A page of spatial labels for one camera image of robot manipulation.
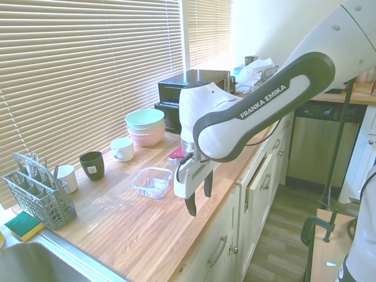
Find metal drawer handle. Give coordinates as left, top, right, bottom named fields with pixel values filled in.
left=207, top=234, right=229, bottom=268

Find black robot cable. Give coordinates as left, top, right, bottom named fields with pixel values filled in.
left=174, top=153, right=194, bottom=185

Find mint green bowl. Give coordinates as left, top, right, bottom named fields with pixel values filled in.
left=125, top=108, right=166, bottom=130

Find dark green clamp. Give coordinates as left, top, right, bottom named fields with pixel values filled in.
left=300, top=210, right=338, bottom=246

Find narrow beige window blinds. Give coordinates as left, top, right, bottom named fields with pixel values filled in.
left=187, top=0, right=232, bottom=67

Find black toaster oven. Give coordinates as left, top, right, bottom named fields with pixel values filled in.
left=154, top=69, right=236, bottom=136

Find stainless steel dishwasher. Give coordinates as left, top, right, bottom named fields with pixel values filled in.
left=286, top=101, right=368, bottom=189

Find cream bowl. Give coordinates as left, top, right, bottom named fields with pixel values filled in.
left=126, top=120, right=166, bottom=136

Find small white cup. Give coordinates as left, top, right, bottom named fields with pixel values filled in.
left=50, top=164, right=79, bottom=194

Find black cup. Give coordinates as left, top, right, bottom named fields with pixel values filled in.
left=79, top=151, right=105, bottom=182

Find white mug with handle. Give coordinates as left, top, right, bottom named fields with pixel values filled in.
left=110, top=137, right=135, bottom=163

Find pink bowl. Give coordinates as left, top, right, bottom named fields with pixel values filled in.
left=127, top=128, right=166, bottom=148

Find green and yellow sponge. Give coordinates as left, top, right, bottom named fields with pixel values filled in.
left=4, top=210, right=45, bottom=242

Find clear glass food container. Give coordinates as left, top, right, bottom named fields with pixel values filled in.
left=131, top=167, right=174, bottom=200

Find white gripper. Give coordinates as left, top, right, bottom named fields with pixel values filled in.
left=173, top=160, right=215, bottom=218

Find stainless steel sink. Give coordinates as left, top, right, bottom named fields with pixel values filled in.
left=0, top=231, right=130, bottom=282

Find white kitchen cabinet unit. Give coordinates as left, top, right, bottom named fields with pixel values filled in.
left=176, top=111, right=296, bottom=282

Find white plastic bag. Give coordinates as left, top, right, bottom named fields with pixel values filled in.
left=236, top=58, right=279, bottom=89

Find grey plastic cutlery basket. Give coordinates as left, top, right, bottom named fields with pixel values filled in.
left=2, top=152, right=78, bottom=230

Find wide beige window blinds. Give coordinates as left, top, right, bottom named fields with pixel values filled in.
left=0, top=0, right=184, bottom=211

